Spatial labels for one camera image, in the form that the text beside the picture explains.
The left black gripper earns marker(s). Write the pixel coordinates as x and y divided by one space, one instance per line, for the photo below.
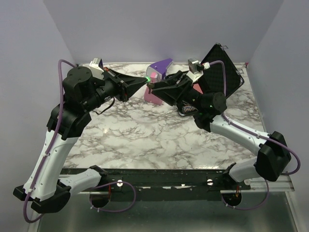
126 86

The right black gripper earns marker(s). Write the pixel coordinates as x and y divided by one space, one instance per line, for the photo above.
172 94

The green key tag with keyring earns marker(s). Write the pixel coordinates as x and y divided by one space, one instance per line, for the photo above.
148 81

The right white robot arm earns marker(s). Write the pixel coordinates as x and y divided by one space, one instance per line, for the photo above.
272 155

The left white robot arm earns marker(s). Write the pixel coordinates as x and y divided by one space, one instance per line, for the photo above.
82 93

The pink and purple device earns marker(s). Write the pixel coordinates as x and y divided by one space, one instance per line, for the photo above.
156 72

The black poker chip case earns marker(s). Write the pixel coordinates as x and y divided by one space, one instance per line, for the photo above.
219 77

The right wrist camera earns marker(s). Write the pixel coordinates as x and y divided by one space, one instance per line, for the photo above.
195 69

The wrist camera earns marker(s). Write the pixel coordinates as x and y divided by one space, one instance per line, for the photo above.
195 69
96 65

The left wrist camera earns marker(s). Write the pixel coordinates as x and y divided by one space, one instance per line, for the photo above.
96 65

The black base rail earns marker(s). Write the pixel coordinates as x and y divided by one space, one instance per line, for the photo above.
165 185

